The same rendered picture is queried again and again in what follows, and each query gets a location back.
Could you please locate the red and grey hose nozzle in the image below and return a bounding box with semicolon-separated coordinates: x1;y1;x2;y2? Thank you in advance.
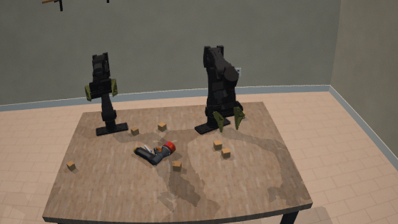
133;141;175;166

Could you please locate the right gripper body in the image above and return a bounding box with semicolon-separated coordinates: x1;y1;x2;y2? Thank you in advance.
89;78;114;99

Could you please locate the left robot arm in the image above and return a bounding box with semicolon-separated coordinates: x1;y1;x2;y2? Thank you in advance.
195;46;239;135

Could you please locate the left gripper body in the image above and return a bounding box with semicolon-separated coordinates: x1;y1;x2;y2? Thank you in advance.
213;101;243;118

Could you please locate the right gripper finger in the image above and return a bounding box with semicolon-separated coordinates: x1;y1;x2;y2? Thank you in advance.
85;85;91;101
111;79;118;97

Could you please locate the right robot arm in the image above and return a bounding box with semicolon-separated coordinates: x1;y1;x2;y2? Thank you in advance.
92;52;128;136

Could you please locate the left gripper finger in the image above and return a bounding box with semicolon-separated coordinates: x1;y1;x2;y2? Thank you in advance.
234;107;244;130
213;111;224;133

